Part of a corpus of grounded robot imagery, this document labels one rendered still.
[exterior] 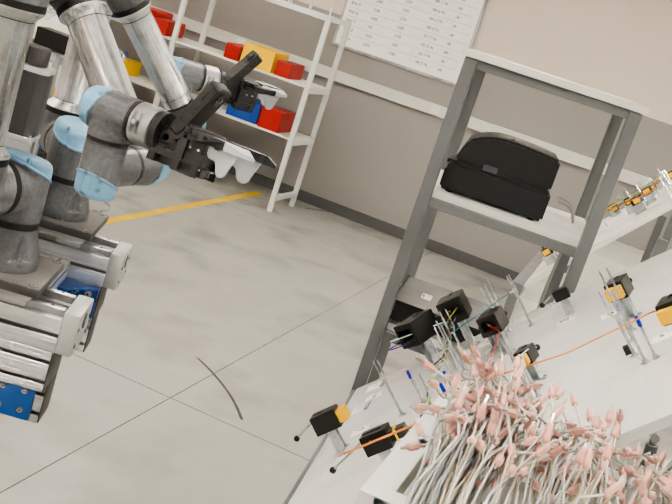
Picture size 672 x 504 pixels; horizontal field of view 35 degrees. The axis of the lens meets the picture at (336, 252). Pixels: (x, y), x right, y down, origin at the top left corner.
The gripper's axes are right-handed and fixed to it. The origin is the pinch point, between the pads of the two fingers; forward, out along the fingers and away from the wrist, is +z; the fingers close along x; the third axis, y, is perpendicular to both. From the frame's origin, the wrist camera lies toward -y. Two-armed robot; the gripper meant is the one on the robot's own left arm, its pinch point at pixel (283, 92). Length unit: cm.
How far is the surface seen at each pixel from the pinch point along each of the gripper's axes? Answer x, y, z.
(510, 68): 35, -31, 42
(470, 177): 32, 1, 47
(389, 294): 37, 39, 35
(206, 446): -69, 169, 58
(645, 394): 150, -3, 8
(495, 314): 85, 17, 29
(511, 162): 36, -7, 55
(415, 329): 64, 34, 27
